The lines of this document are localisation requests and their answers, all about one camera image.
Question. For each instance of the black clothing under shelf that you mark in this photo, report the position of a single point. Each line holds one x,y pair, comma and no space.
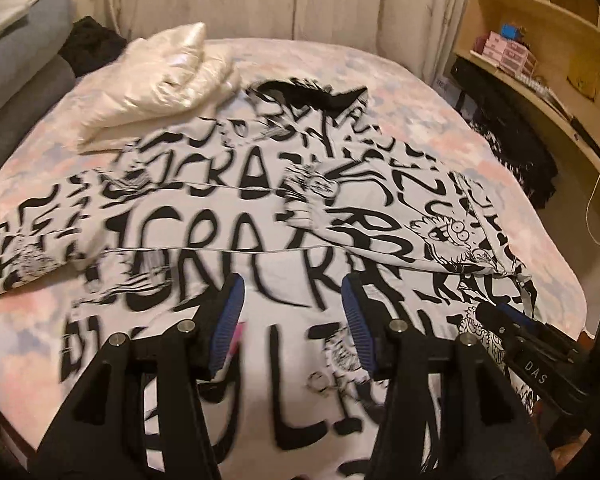
510,125

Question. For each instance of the yellow flat item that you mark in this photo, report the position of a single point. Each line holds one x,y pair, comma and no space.
585,74

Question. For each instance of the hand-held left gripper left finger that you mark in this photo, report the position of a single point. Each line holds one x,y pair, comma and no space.
228,310

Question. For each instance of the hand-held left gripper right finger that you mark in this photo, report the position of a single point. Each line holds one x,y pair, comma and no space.
356,310

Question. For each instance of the black fuzzy cloth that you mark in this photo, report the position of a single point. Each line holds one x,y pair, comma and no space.
90,42

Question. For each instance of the wooden shelf unit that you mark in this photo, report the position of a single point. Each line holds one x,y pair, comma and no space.
560,125

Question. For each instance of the beige curtain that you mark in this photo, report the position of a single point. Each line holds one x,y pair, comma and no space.
280,0

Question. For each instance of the grey pillow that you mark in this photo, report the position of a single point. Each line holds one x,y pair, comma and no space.
15,110
35,25

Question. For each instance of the blue small box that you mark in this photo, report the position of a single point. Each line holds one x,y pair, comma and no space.
511,31

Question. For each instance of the pink mini drawer box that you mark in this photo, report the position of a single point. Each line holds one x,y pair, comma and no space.
505,52

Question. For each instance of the white black printed shirt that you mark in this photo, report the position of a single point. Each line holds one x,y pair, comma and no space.
290,240

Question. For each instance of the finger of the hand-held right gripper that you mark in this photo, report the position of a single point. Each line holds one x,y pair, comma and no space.
520,316
492,322

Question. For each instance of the pastel patterned bed blanket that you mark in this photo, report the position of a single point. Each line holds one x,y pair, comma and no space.
410,110

